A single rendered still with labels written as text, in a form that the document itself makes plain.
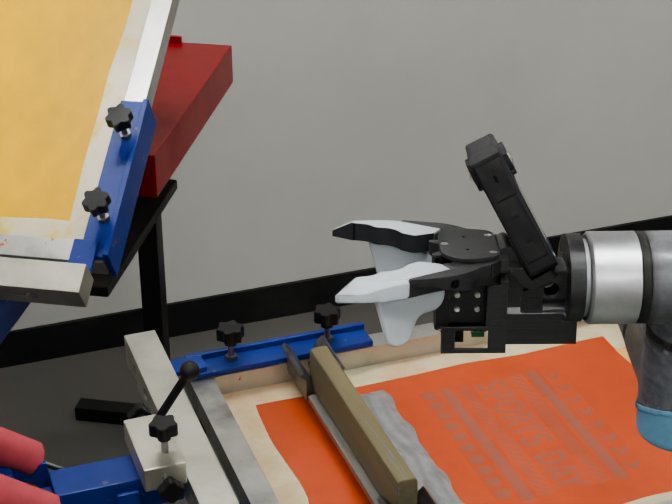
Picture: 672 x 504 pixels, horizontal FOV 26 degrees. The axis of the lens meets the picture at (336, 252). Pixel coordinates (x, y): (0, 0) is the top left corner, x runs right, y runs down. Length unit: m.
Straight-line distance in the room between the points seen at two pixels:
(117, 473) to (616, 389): 0.81
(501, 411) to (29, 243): 0.79
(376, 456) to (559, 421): 0.37
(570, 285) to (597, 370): 1.24
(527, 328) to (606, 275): 0.08
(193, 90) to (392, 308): 1.97
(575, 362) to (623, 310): 1.24
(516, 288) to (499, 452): 1.03
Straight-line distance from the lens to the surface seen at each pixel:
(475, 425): 2.23
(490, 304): 1.15
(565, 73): 4.42
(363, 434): 2.03
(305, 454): 2.16
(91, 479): 2.00
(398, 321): 1.12
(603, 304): 1.16
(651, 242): 1.18
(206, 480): 1.98
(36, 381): 4.16
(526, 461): 2.17
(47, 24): 2.66
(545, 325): 1.18
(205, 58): 3.22
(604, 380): 2.37
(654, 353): 1.22
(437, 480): 2.11
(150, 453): 1.97
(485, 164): 1.12
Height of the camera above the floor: 2.23
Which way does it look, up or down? 28 degrees down
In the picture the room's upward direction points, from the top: straight up
